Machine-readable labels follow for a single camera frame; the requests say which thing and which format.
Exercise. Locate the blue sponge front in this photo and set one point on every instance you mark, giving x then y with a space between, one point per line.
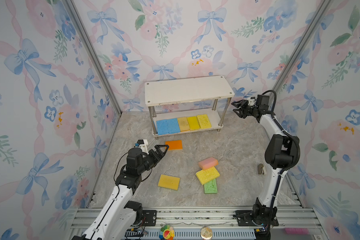
173 126

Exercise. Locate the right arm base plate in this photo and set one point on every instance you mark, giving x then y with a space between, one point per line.
246 218

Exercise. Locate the bright yellow scouring sponge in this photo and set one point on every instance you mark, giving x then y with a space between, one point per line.
193 123

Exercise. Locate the right aluminium frame post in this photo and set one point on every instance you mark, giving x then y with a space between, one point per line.
316 19

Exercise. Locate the blue sponge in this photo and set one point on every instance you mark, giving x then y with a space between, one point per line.
173 126
162 127

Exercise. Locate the pink sponge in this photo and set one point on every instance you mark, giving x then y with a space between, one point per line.
208 163

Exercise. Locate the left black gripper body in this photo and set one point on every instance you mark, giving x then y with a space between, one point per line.
150 160

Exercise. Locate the green sponge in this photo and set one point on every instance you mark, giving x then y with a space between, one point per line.
211 187

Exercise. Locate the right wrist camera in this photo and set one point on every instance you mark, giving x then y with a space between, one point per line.
261 101

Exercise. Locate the round gold badge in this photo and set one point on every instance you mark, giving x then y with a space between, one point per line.
206 233

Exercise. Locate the aluminium frame post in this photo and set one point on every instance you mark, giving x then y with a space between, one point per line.
83 34
316 19

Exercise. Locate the orange sponge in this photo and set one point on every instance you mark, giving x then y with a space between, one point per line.
174 145

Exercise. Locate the small grey stapler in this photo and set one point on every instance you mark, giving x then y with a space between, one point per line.
261 169

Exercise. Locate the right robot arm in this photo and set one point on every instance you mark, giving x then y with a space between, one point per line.
282 153

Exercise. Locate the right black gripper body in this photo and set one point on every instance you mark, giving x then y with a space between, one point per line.
247 110

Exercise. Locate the light yellow cellulose sponge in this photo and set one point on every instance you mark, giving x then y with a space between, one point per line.
205 176

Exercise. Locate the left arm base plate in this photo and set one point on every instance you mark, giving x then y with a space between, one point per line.
145 218

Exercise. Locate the colourful flower toy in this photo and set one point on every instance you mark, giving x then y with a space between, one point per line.
167 232

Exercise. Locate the left aluminium frame post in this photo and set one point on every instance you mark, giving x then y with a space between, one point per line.
83 34

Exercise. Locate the aluminium front rail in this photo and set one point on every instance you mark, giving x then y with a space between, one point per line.
294 223

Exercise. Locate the white two-tier metal shelf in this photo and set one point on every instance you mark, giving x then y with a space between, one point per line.
192 90

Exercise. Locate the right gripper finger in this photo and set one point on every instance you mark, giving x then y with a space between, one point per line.
240 104
240 113

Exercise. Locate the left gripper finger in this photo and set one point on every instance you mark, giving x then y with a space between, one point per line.
158 156
161 149

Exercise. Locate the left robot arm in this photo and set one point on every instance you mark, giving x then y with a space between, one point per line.
120 213

